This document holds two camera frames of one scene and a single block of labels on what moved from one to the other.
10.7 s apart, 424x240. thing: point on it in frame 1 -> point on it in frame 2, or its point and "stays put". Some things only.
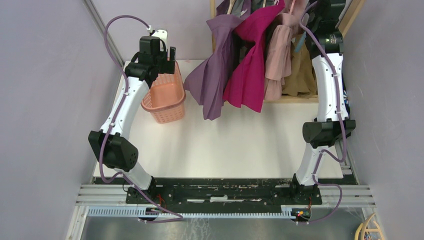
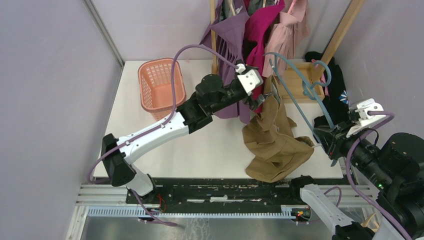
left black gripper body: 165,66 -> 234,96
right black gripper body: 312,24 -> 339,143
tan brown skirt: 302,81 -> 276,153
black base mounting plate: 224,192 stays put
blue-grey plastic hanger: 300,43 -> 317,76
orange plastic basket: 164,99 stays put
